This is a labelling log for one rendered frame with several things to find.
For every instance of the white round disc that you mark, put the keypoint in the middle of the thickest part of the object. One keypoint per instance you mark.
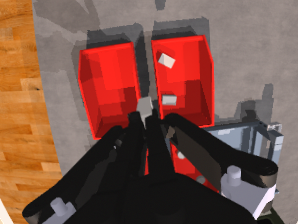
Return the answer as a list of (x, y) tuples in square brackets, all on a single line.
[(180, 155)]

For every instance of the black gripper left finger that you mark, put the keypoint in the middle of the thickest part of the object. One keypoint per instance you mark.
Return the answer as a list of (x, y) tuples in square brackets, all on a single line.
[(81, 183)]

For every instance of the small white block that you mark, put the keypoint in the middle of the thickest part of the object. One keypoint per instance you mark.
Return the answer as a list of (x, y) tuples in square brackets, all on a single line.
[(166, 60)]

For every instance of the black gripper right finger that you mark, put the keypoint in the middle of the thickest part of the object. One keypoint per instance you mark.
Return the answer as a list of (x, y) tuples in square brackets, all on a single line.
[(246, 179)]

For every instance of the grey metal shelf frame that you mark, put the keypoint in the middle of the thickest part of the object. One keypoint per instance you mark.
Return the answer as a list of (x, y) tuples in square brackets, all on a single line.
[(249, 139)]

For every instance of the olive green case with orange latches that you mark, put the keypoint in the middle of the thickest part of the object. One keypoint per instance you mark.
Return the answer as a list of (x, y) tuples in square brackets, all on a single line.
[(270, 217)]

